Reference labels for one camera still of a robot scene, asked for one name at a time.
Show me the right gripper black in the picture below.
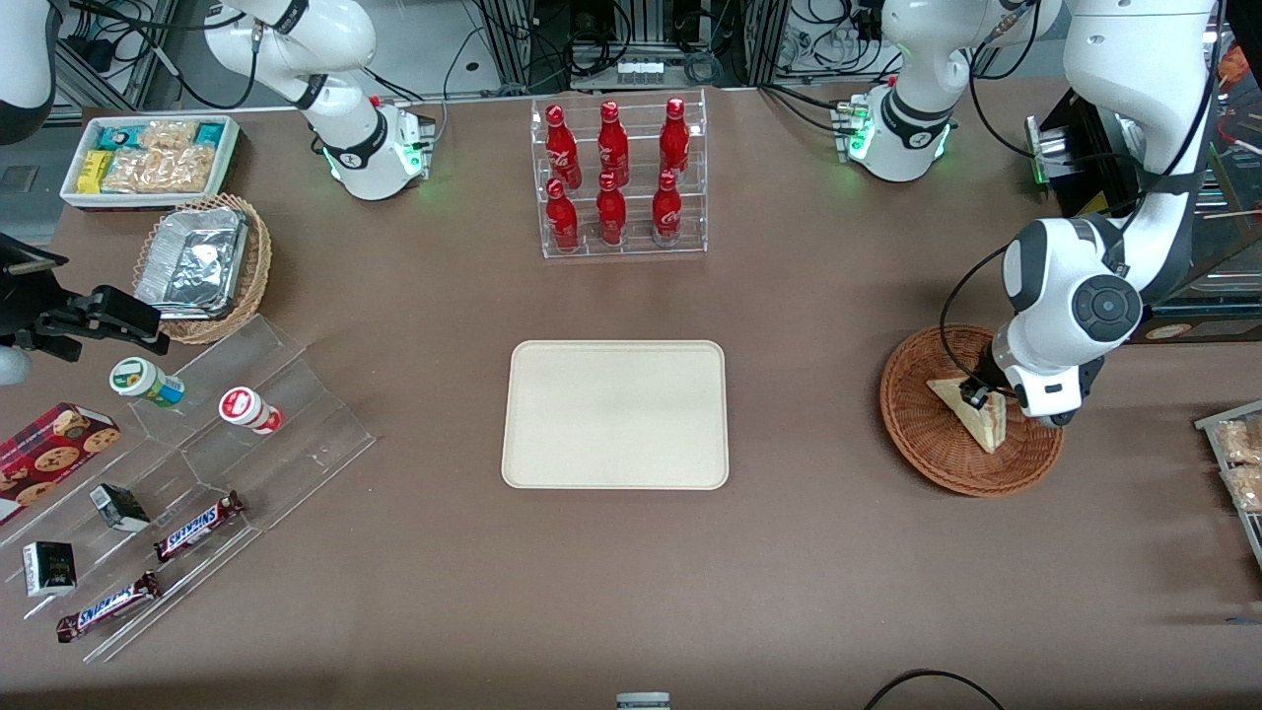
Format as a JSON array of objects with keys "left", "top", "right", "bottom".
[{"left": 0, "top": 234, "right": 171, "bottom": 363}]

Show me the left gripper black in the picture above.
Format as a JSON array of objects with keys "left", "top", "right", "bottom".
[{"left": 959, "top": 357, "right": 1107, "bottom": 431}]

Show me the triangular sandwich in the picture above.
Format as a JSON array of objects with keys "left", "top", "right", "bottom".
[{"left": 925, "top": 378, "right": 1009, "bottom": 456}]

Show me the brown round wicker basket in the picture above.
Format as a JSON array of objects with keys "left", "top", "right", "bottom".
[{"left": 879, "top": 325, "right": 1066, "bottom": 497}]

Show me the aluminium foil tray stack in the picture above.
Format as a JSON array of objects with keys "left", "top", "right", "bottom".
[{"left": 135, "top": 207, "right": 249, "bottom": 321}]

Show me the light wicker basket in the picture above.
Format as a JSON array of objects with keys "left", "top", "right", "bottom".
[{"left": 133, "top": 192, "right": 273, "bottom": 346}]

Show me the grey metal tray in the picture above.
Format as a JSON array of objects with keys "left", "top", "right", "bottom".
[{"left": 1193, "top": 399, "right": 1262, "bottom": 571}]

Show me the cream rectangular plastic tray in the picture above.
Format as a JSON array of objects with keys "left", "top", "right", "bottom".
[{"left": 501, "top": 340, "right": 731, "bottom": 491}]

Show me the green lidded yogurt cup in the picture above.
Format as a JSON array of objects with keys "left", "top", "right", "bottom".
[{"left": 108, "top": 357, "right": 186, "bottom": 408}]

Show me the clear bag of crackers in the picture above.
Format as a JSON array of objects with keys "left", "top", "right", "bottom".
[
  {"left": 104, "top": 146, "right": 215, "bottom": 194},
  {"left": 136, "top": 118, "right": 198, "bottom": 151}
]

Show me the red strawberry yogurt cup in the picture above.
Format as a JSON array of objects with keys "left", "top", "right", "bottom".
[{"left": 219, "top": 387, "right": 285, "bottom": 436}]

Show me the red plaid cookie box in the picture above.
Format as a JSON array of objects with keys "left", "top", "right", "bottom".
[{"left": 0, "top": 402, "right": 121, "bottom": 526}]

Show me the white plastic snack bin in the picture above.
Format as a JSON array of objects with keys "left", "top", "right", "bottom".
[{"left": 59, "top": 113, "right": 243, "bottom": 213}]

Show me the small black-white carton upper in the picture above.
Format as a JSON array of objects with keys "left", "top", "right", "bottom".
[{"left": 89, "top": 483, "right": 151, "bottom": 533}]

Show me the small black-white carton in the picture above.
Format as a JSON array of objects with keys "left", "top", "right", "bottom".
[
  {"left": 89, "top": 483, "right": 151, "bottom": 533},
  {"left": 22, "top": 540, "right": 78, "bottom": 599}
]

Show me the clear acrylic stepped display stand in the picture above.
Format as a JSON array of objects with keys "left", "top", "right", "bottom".
[{"left": 0, "top": 314, "right": 378, "bottom": 664}]

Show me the Snickers chocolate bar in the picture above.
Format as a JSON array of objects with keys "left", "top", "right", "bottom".
[
  {"left": 56, "top": 572, "right": 162, "bottom": 644},
  {"left": 153, "top": 491, "right": 245, "bottom": 563}
]

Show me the black machine with yellow panel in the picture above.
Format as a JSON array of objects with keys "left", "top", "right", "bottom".
[{"left": 1025, "top": 87, "right": 1262, "bottom": 346}]

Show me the clear bag of pastries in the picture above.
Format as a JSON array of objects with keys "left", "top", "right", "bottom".
[
  {"left": 1223, "top": 463, "right": 1262, "bottom": 514},
  {"left": 1215, "top": 417, "right": 1262, "bottom": 464}
]

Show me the small black-white carton lower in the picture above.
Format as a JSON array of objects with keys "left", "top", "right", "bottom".
[{"left": 22, "top": 540, "right": 78, "bottom": 599}]

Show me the clear acrylic bottle rack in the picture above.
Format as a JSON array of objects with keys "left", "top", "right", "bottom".
[{"left": 530, "top": 89, "right": 709, "bottom": 259}]

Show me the red cola bottle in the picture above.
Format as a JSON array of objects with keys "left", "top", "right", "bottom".
[
  {"left": 597, "top": 101, "right": 630, "bottom": 186},
  {"left": 652, "top": 170, "right": 683, "bottom": 248},
  {"left": 545, "top": 177, "right": 580, "bottom": 252},
  {"left": 659, "top": 97, "right": 691, "bottom": 180},
  {"left": 544, "top": 104, "right": 581, "bottom": 190},
  {"left": 596, "top": 173, "right": 628, "bottom": 248}
]

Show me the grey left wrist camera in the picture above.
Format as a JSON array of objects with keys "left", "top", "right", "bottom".
[{"left": 1014, "top": 367, "right": 1087, "bottom": 427}]

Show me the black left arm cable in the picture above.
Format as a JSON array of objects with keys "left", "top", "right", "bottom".
[{"left": 939, "top": 242, "right": 1017, "bottom": 397}]

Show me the black cable loop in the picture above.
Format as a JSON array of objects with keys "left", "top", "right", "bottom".
[{"left": 863, "top": 669, "right": 1007, "bottom": 710}]

